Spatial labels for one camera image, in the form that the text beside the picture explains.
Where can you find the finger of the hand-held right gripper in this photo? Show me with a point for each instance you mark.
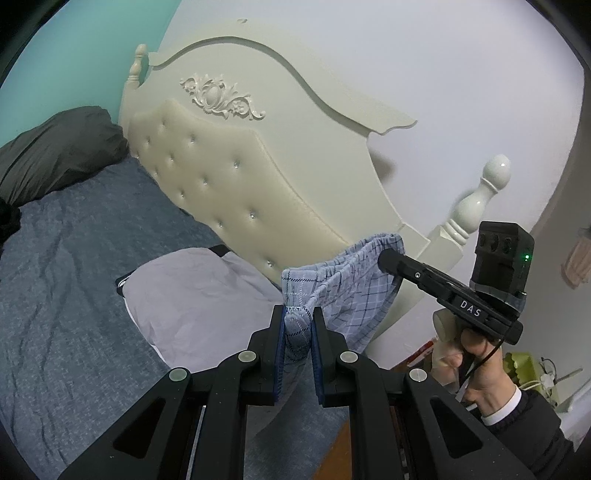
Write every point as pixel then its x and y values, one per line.
pixel 411 272

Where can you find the beige hanging object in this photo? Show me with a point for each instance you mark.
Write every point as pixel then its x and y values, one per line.
pixel 577 258

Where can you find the person's right forearm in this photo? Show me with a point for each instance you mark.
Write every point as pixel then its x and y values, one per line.
pixel 531 429

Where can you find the long dark grey pillow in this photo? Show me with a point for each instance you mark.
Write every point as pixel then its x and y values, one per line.
pixel 55 147

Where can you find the folded grey shirt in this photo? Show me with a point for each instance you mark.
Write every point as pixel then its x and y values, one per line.
pixel 194 295

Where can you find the blue plaid shorts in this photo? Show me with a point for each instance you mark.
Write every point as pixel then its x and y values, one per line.
pixel 351 295

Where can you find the black garment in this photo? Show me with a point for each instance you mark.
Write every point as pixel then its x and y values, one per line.
pixel 7 221

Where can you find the cream tufted headboard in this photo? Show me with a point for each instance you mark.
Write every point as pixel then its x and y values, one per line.
pixel 207 152

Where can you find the red box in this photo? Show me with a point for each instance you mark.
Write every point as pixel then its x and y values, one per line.
pixel 420 357

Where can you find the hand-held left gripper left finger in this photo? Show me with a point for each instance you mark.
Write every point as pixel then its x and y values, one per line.
pixel 277 360

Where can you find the person's right hand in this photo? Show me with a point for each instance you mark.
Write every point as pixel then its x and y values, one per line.
pixel 485 378

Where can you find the light green object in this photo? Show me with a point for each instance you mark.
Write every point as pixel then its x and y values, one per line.
pixel 526 369

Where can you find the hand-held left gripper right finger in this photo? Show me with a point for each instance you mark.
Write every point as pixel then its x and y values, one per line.
pixel 318 364

